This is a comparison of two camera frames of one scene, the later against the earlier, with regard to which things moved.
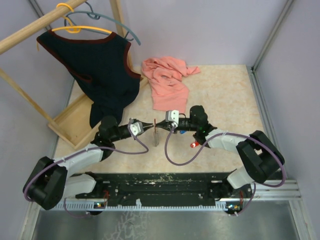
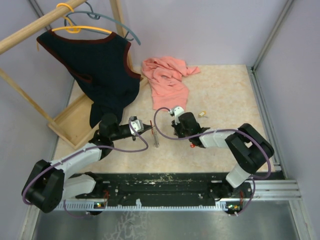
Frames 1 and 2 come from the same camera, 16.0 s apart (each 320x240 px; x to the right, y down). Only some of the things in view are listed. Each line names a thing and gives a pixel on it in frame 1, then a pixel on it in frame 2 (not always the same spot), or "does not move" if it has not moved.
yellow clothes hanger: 76,29 does not move
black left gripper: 147,128 does not move
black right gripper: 164,125 to 176,128
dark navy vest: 100,68 does not move
